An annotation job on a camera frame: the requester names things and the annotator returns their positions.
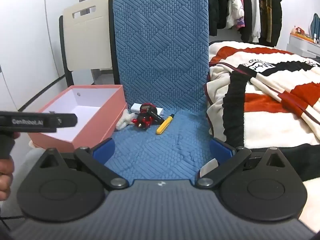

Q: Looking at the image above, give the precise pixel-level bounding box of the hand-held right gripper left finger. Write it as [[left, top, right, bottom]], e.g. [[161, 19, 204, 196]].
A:
[[40, 137, 129, 190]]

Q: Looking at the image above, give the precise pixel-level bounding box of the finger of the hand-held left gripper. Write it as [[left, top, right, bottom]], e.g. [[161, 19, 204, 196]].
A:
[[50, 113, 78, 128]]

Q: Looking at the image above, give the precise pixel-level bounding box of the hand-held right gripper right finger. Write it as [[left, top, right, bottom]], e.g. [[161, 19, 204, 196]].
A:
[[195, 137, 287, 189]]

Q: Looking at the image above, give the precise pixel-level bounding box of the pink cardboard box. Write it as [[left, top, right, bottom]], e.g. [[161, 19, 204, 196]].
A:
[[27, 85, 128, 153]]

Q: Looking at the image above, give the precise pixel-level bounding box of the white fluffy plush piece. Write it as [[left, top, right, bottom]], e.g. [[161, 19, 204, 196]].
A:
[[115, 111, 137, 131]]

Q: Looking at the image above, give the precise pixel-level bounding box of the red and black toy figure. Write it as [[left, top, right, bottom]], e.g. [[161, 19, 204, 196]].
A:
[[132, 103, 164, 129]]

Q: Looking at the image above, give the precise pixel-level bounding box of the yellow screwdriver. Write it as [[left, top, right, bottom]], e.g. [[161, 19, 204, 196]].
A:
[[156, 114, 175, 135]]

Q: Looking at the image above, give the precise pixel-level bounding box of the person's left hand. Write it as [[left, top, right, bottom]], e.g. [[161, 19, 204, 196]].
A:
[[0, 132, 21, 201]]

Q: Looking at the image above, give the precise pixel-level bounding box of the red white black striped blanket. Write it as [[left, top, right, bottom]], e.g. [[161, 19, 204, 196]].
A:
[[205, 40, 320, 180]]

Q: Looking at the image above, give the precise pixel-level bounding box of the blue textured chair cushion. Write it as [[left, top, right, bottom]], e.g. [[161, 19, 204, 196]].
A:
[[104, 0, 225, 180]]

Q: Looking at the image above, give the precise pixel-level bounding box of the white cabinet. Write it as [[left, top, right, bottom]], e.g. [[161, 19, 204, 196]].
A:
[[286, 34, 320, 58]]

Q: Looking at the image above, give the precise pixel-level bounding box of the red and white toy figure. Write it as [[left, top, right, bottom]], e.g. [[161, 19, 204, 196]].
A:
[[291, 26, 305, 37]]

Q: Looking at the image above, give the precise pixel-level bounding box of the row of hanging clothes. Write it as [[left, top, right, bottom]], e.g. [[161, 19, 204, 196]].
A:
[[199, 0, 285, 48]]

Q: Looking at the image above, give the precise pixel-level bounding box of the cream chair with black frame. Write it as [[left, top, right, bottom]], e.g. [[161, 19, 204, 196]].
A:
[[59, 0, 120, 88]]

